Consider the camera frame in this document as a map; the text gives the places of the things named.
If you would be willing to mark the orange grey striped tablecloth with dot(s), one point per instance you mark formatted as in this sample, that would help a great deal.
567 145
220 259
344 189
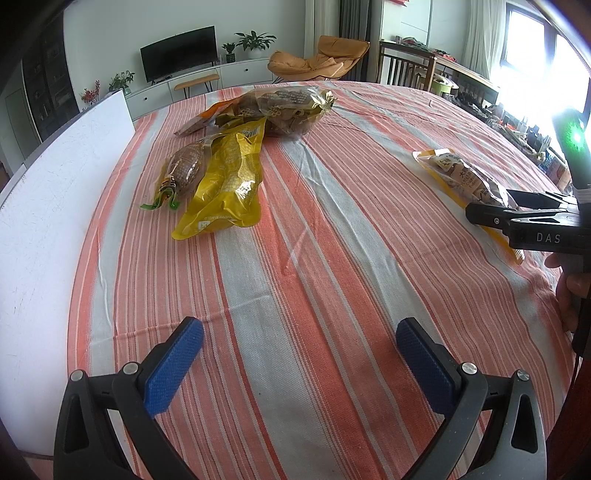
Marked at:
323 277

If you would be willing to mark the clear yellow-edged snack packet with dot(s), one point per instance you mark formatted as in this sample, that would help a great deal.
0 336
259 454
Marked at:
461 173

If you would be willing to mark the flowering green plant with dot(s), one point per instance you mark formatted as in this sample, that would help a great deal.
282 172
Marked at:
121 81

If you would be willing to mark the person's red clothing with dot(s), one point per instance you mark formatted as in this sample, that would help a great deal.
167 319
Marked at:
572 415

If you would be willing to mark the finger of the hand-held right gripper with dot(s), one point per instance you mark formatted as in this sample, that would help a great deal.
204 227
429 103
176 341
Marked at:
485 214
540 199

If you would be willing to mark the orange lounge chair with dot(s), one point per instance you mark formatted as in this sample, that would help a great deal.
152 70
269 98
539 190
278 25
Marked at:
318 57

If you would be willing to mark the pile of assorted household clutter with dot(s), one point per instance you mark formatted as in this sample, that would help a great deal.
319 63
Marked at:
521 134

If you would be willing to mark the grey curtain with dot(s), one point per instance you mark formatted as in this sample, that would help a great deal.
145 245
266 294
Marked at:
360 27

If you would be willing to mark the red flower vase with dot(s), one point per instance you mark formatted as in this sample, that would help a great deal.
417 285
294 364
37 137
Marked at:
91 94

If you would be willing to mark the gold clear snack bag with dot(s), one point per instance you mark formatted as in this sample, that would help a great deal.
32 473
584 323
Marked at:
286 110

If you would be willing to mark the white television cabinet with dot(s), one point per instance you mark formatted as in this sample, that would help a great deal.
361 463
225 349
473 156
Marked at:
244 74

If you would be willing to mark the brown orange snack packet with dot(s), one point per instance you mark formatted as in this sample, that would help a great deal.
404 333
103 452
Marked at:
203 117

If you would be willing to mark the window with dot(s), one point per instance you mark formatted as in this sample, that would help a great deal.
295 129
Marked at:
526 46

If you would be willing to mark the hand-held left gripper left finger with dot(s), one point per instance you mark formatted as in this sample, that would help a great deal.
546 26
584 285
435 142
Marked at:
173 364

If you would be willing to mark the brown packet with green trim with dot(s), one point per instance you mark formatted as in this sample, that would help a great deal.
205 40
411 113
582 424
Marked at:
184 166

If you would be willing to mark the green plastic stool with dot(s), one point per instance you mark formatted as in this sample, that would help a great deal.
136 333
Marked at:
443 84

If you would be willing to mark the covered standing air conditioner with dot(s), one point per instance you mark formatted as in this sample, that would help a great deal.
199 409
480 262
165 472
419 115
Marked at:
323 23

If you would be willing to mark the black television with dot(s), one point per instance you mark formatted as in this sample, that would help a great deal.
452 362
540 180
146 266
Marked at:
180 53

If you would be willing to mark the yellow snack packet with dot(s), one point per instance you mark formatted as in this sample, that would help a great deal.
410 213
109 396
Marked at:
226 194

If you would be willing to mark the wooden bench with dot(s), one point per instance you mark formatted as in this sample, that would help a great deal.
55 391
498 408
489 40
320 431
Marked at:
196 79

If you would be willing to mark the large potted plant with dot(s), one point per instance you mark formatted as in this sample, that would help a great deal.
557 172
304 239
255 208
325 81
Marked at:
254 41

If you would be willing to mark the small potted plant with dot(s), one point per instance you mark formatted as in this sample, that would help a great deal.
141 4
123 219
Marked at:
229 53

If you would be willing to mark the white cardboard box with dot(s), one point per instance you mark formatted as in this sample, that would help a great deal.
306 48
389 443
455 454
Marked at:
46 254

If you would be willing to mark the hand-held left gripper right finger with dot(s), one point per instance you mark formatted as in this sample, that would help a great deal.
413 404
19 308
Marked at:
425 369

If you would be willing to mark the dark wooden rack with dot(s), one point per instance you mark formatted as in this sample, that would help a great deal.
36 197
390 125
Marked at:
401 64

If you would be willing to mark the white curtain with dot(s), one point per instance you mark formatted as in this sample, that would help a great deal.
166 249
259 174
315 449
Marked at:
485 37

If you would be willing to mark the dark wall cabinet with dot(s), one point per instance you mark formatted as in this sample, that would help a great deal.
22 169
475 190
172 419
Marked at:
46 83

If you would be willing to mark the person's right hand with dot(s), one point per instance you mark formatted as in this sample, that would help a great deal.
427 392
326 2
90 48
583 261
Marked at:
575 300

